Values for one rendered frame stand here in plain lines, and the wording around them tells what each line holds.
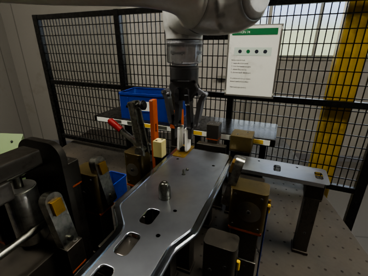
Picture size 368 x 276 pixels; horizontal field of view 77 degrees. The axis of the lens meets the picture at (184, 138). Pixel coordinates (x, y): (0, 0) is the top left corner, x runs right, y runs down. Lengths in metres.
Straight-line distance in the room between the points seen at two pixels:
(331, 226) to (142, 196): 0.79
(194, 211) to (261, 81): 0.73
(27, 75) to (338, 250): 3.71
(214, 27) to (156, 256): 0.43
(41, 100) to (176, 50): 3.32
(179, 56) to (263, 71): 0.61
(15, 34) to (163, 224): 3.51
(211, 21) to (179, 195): 0.42
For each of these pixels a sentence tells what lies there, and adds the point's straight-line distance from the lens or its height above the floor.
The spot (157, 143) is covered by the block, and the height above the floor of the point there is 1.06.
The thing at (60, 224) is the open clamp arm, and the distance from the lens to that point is 0.54.
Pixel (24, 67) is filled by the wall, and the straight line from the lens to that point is 3.83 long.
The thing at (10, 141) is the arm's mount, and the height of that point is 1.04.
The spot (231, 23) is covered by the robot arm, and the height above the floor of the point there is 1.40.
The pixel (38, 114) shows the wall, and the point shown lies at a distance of 3.91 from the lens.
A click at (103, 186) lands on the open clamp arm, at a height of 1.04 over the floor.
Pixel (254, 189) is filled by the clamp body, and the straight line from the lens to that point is 0.59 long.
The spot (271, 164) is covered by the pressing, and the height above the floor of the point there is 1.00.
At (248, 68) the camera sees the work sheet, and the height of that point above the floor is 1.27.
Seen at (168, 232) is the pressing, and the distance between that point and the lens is 0.53.
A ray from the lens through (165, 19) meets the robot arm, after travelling 0.59.
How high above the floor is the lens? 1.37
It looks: 22 degrees down
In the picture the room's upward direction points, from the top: straight up
